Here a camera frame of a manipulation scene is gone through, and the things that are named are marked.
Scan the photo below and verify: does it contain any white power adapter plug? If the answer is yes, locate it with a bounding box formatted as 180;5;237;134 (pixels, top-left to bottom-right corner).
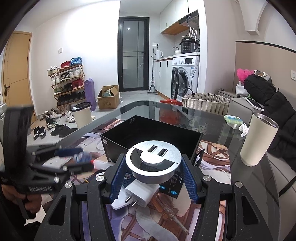
111;179;160;210

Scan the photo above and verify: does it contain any round silver USB hub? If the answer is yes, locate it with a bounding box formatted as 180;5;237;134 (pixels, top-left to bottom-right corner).
125;141;182;184

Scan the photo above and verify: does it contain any person's left hand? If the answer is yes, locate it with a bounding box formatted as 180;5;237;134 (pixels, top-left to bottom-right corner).
1;185;42;213

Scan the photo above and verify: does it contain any small black product box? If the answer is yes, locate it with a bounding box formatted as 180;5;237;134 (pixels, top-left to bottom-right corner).
122;168;184;199

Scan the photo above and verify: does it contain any white glue bottle red cap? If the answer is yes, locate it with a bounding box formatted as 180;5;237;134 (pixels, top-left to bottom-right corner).
90;160;115;170

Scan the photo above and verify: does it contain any anime printed desk mat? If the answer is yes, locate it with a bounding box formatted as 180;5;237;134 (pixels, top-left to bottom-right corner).
41;117;232;241

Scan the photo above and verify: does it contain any beige trash bin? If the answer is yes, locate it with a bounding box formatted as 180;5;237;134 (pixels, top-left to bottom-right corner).
72;102;92;128

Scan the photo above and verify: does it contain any black open cardboard box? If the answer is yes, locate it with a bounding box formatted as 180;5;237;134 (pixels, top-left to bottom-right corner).
100;115;203;162

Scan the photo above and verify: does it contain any purple rolled yoga mat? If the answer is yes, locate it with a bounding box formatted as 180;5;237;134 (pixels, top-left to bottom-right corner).
84;78;96;111

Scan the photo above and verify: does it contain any brown cardboard box on floor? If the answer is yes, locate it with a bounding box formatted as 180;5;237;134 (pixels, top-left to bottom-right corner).
97;85;120;109

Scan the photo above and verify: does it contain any wooden shoe rack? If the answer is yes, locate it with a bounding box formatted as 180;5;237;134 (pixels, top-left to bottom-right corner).
47;64;86;109

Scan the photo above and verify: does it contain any green white wipes pack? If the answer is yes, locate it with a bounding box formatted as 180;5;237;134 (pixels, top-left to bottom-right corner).
224;114;243;129

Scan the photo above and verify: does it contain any wooden entrance door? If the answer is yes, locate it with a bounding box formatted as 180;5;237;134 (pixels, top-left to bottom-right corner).
1;31;38;121

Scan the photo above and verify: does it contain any white wicker basket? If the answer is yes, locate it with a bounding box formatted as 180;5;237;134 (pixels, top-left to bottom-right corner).
182;93;230;115

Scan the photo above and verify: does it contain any red flat box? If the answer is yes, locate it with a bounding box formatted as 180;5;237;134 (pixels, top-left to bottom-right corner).
159;99;183;106

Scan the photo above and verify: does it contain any cream steel travel tumbler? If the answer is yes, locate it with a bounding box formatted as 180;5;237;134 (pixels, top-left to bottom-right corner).
240;113;279;167

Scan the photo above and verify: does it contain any floor mop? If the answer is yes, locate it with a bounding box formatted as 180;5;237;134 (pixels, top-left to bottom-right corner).
147;48;158;95

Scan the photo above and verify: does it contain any smartphone on sofa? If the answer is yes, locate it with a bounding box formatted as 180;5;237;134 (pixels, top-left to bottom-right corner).
245;97;264;111

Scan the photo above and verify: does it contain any white washing machine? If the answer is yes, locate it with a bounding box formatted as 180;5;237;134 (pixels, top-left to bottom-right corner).
171;54;200;101

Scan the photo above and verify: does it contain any black jacket on sofa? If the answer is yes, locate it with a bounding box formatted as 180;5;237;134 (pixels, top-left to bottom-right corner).
244;74;295;162

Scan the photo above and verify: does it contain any pink plush toy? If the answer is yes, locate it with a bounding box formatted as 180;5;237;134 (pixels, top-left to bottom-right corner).
236;68;254;83

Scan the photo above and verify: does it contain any black framed glass door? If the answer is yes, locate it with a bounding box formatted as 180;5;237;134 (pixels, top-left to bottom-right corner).
117;16;149;92

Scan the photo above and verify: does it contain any black rice cooker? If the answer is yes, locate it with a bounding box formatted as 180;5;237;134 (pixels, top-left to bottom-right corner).
180;37;200;54

